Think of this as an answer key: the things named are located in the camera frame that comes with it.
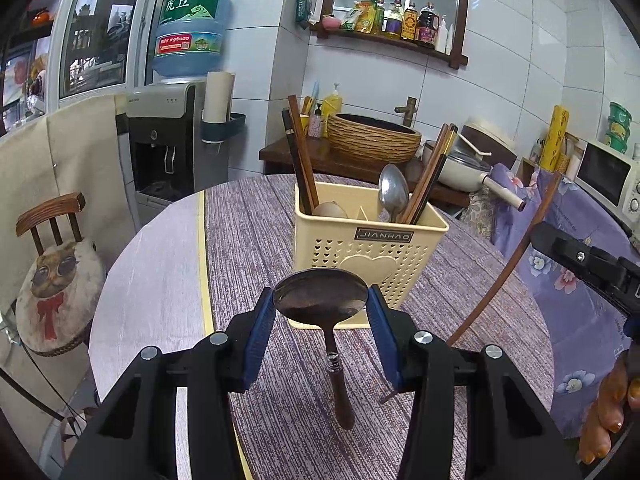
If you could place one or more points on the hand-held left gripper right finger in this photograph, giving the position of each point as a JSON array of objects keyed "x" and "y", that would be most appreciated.
[{"x": 382, "y": 340}]

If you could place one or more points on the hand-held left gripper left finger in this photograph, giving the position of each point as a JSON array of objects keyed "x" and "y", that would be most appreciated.
[{"x": 260, "y": 340}]

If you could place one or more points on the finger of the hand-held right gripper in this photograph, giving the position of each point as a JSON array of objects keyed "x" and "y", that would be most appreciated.
[{"x": 565, "y": 250}]

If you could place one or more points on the cream plastic utensil holder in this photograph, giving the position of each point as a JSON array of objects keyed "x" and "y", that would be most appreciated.
[{"x": 370, "y": 260}]

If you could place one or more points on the engraved steel spoon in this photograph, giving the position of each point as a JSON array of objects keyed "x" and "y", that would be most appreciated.
[{"x": 392, "y": 195}]

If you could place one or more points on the black chopstick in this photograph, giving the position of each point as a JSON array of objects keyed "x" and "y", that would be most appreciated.
[{"x": 292, "y": 160}]

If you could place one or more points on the person's right hand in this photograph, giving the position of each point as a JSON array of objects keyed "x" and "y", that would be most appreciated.
[{"x": 607, "y": 400}]

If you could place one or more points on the white microwave oven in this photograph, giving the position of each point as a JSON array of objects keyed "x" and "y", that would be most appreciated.
[{"x": 607, "y": 172}]

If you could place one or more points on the brown floral cushion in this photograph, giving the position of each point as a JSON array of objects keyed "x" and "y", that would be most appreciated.
[{"x": 477, "y": 210}]

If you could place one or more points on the glass jar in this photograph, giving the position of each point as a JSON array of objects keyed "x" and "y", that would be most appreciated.
[{"x": 570, "y": 150}]

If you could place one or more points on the purple striped tablecloth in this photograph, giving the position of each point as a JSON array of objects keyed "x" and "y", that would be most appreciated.
[{"x": 250, "y": 240}]

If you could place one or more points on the yellow wrap roll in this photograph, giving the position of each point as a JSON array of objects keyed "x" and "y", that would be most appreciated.
[{"x": 557, "y": 137}]

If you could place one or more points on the small plastic container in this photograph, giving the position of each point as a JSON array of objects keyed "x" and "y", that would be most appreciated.
[{"x": 636, "y": 152}]

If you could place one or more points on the cream pan with lid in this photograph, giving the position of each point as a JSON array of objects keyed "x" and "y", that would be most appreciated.
[{"x": 465, "y": 170}]

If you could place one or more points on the pale yellow-edged table cover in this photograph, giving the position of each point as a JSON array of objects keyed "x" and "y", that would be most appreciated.
[{"x": 150, "y": 270}]

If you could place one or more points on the cream rice cooker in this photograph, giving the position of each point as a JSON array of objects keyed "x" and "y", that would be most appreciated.
[{"x": 492, "y": 135}]

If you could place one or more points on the stack of green cups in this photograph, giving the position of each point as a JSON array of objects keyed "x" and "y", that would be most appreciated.
[{"x": 619, "y": 125}]

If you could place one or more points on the white ladle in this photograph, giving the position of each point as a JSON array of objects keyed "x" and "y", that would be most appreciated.
[{"x": 475, "y": 147}]

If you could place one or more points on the dark wooden counter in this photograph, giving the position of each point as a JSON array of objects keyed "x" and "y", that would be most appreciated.
[{"x": 280, "y": 152}]

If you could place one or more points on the woven basket sink basin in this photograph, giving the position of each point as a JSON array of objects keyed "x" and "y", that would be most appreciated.
[{"x": 372, "y": 137}]

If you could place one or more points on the cat print seat cushion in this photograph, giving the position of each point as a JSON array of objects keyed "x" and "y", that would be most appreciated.
[{"x": 57, "y": 295}]

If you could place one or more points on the bronze faucet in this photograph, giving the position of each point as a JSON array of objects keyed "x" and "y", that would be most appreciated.
[{"x": 407, "y": 110}]

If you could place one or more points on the grey water dispenser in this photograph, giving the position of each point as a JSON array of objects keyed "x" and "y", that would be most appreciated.
[{"x": 160, "y": 145}]

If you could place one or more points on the small pink pump bottle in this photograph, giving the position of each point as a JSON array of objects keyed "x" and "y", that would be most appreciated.
[{"x": 315, "y": 122}]

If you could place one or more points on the yellow soap pump bottle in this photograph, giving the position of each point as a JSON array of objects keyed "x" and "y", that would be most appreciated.
[{"x": 331, "y": 105}]

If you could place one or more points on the wooden chair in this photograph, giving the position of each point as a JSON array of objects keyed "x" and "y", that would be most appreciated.
[{"x": 50, "y": 210}]

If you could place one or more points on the white squeeze bottle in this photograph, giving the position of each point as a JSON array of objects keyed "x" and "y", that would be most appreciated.
[{"x": 442, "y": 35}]

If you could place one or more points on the beige cardboard panel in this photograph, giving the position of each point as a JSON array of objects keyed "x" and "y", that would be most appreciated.
[{"x": 75, "y": 160}]

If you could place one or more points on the dark soy sauce bottle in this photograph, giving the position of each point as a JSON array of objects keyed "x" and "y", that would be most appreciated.
[{"x": 426, "y": 27}]

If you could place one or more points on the brown label sauce bottle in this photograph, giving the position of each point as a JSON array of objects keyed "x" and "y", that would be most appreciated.
[{"x": 410, "y": 22}]

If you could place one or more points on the cooking oil bottle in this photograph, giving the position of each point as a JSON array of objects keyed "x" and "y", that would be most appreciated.
[{"x": 394, "y": 21}]

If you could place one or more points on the green bottle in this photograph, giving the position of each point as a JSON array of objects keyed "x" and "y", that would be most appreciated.
[{"x": 380, "y": 15}]

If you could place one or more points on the yellow seasoning packet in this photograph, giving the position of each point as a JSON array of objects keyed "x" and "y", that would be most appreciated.
[{"x": 366, "y": 17}]

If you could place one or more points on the white green seasoning packet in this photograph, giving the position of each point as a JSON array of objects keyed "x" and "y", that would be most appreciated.
[{"x": 350, "y": 17}]

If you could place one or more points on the blue water jug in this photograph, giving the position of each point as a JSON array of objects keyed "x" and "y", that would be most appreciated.
[{"x": 192, "y": 25}]

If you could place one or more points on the small pink bowl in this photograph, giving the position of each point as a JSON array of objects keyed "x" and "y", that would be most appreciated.
[{"x": 330, "y": 21}]

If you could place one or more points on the green hanging packet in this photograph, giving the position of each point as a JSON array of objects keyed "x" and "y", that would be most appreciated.
[{"x": 302, "y": 2}]

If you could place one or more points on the white sliding window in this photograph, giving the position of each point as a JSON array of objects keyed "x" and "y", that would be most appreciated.
[{"x": 100, "y": 25}]

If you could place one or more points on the wooden display shelf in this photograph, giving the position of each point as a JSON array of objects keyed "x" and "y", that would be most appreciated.
[{"x": 25, "y": 60}]

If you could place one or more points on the orange teapot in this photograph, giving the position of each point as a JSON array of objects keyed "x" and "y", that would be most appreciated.
[{"x": 42, "y": 17}]

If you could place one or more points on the blue-grey wall rack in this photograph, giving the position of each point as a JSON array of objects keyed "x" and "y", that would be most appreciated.
[{"x": 225, "y": 130}]

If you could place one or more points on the dark wooden wall shelf frame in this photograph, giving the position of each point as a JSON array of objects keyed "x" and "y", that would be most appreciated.
[{"x": 462, "y": 25}]

